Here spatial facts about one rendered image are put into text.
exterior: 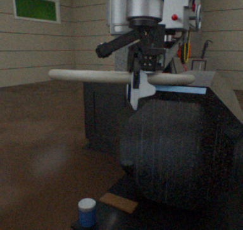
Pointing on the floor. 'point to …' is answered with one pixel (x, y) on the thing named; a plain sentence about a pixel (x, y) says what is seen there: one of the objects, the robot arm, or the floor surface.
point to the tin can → (87, 212)
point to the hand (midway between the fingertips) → (130, 103)
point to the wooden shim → (119, 202)
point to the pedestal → (102, 115)
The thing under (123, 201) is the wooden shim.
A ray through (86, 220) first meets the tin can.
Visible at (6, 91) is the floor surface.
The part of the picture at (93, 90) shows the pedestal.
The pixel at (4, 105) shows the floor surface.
